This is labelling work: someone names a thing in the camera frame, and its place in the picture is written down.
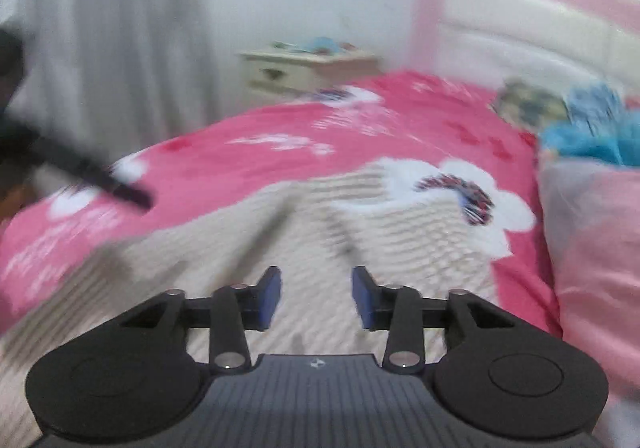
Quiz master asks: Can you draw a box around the grey white curtain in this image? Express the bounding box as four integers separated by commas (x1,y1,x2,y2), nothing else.
1,0,218,160

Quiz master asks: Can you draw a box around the beige houndstooth knit garment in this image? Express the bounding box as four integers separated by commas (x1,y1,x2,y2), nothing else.
1,159,497,447

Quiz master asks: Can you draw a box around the blue patterned cloth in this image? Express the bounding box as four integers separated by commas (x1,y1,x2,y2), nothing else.
538,82,639,167

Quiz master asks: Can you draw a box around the green checkered pillow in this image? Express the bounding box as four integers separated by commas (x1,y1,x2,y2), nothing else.
491,79,568,134

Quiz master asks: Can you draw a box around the red floral bed sheet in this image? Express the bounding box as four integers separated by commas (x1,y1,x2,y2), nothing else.
1,72,561,333

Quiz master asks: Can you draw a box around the pink grey floral quilt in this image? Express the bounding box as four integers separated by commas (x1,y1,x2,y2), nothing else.
537,156,640,398

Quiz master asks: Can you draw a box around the cream bedside table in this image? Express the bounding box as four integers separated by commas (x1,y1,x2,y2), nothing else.
240,49,381,108

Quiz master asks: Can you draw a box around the pink white headboard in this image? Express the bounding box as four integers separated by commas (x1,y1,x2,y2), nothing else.
408,0,639,96

